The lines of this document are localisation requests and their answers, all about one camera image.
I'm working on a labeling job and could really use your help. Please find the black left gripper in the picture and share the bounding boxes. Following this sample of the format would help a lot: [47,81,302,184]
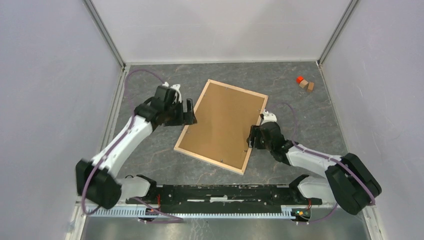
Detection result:
[164,99,197,128]

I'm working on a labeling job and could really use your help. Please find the light wooden picture frame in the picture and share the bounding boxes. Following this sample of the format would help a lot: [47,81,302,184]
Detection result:
[173,78,270,176]

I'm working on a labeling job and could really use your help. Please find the brown cardboard backing board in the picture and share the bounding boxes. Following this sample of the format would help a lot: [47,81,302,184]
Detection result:
[177,82,267,171]

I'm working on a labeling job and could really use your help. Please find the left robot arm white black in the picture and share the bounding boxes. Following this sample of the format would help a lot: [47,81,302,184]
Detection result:
[75,82,197,210]

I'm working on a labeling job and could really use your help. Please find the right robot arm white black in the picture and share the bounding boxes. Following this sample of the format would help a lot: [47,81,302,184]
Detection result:
[246,121,382,215]

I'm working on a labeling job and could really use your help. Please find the small wooden cube block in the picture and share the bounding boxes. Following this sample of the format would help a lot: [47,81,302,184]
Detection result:
[299,79,309,89]

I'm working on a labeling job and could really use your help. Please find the red cube block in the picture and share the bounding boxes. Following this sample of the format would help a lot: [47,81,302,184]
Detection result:
[296,76,304,84]

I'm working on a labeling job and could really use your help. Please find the rectangular wooden block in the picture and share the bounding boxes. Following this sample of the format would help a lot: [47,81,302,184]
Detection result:
[306,82,315,93]

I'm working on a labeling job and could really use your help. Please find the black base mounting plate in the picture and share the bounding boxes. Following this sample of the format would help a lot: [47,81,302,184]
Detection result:
[141,184,323,214]

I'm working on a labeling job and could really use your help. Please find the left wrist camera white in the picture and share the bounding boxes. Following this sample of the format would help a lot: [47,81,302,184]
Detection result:
[162,81,182,103]

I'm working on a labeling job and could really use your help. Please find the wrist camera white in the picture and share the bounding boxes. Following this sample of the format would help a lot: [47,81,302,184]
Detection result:
[260,109,277,125]
[162,81,182,103]

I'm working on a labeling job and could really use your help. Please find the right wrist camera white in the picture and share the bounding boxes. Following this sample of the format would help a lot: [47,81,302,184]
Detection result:
[260,109,277,125]

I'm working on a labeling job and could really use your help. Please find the aluminium rail with comb strip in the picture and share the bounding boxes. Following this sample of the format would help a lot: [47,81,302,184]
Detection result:
[74,185,377,220]

